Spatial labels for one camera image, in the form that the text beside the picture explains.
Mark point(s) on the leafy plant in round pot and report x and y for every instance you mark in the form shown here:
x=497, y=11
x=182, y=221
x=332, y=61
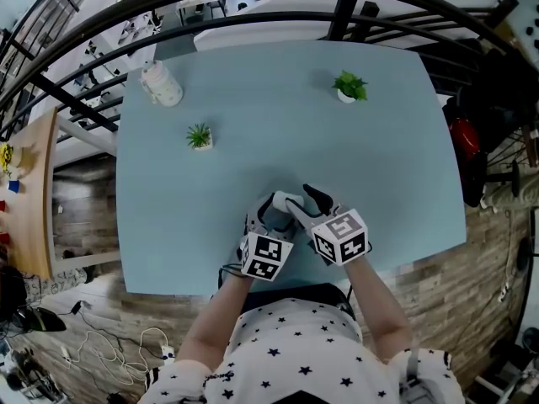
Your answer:
x=348, y=84

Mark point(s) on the wooden side table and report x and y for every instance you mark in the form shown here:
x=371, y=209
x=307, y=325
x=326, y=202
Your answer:
x=35, y=192

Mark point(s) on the pink and white bottle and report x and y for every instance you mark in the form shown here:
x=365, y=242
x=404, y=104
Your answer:
x=166, y=86

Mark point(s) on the white table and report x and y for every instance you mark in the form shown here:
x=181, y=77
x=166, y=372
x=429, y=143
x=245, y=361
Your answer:
x=295, y=28

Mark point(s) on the black metal railing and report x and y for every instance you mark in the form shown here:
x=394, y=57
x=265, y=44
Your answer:
x=347, y=11

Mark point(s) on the white cotton swab container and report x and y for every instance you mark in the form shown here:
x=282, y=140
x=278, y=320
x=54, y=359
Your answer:
x=281, y=200

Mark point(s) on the black stool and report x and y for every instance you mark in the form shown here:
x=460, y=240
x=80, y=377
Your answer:
x=515, y=179

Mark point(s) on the white power strip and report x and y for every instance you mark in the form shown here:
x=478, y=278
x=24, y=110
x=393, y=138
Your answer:
x=167, y=352

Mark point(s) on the blue cup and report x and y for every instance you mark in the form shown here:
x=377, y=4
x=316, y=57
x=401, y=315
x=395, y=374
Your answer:
x=14, y=186

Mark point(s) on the yellow toy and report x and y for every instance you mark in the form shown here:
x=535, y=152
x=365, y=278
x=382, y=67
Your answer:
x=6, y=156

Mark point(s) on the spiky plant in square pot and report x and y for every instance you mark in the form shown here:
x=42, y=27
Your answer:
x=199, y=137

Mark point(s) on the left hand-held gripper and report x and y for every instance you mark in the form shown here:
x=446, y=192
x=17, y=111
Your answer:
x=266, y=257

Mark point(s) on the person's right forearm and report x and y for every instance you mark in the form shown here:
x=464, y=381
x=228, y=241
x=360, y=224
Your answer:
x=375, y=305

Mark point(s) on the white star-printed shirt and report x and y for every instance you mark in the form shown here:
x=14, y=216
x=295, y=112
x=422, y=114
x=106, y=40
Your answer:
x=295, y=352

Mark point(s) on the person's left forearm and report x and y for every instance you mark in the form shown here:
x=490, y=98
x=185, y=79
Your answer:
x=219, y=314

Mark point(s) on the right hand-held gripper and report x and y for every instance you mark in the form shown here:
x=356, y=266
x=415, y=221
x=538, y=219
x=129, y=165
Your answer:
x=341, y=238

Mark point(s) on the red round object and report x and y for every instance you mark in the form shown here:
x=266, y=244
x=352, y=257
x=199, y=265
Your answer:
x=463, y=141

